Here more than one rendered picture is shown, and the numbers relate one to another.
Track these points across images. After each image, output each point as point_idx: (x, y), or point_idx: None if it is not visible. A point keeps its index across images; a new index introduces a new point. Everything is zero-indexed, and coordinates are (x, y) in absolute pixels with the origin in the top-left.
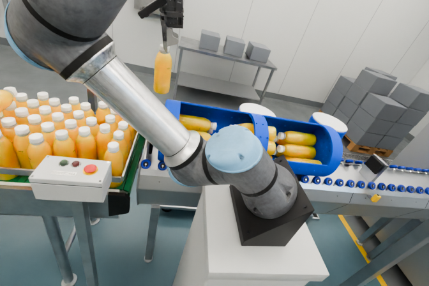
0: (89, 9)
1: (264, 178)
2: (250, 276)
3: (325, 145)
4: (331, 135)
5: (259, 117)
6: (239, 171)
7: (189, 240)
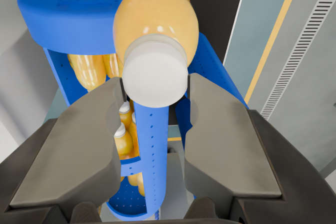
0: None
1: None
2: None
3: (134, 197)
4: (123, 217)
5: (126, 171)
6: None
7: (19, 23)
